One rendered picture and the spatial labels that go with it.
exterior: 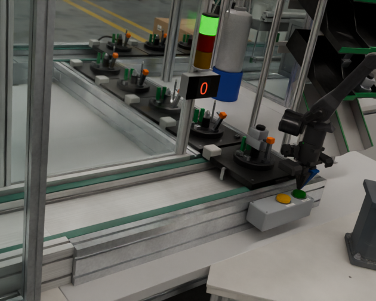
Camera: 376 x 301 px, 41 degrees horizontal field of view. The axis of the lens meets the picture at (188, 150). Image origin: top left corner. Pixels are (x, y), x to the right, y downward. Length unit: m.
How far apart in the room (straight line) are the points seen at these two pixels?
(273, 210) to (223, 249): 0.18
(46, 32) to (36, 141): 0.19
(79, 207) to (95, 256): 0.23
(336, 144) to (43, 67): 1.22
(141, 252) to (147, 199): 0.23
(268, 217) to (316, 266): 0.18
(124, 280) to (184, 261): 0.17
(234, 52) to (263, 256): 1.33
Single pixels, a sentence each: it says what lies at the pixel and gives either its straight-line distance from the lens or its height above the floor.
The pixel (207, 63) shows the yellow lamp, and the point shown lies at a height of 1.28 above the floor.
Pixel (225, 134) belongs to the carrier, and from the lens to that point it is 1.83.
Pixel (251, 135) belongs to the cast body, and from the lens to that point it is 1.62.
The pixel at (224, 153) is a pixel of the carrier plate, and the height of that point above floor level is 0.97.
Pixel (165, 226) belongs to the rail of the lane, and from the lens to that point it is 1.25.
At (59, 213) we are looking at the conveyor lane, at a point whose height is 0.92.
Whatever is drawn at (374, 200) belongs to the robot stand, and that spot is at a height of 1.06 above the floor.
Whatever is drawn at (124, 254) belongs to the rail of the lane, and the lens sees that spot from 1.22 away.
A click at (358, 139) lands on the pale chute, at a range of 1.96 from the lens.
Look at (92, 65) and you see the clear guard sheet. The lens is 1.34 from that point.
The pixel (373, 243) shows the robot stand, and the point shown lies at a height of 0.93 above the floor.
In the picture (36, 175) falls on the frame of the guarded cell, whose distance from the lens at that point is 0.94.
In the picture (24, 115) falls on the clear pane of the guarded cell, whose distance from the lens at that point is 0.90.
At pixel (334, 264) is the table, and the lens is 1.46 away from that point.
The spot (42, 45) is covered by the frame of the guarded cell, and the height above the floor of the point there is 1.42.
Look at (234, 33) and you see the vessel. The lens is 2.47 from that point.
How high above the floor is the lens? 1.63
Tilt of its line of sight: 24 degrees down
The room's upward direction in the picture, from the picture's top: 10 degrees clockwise
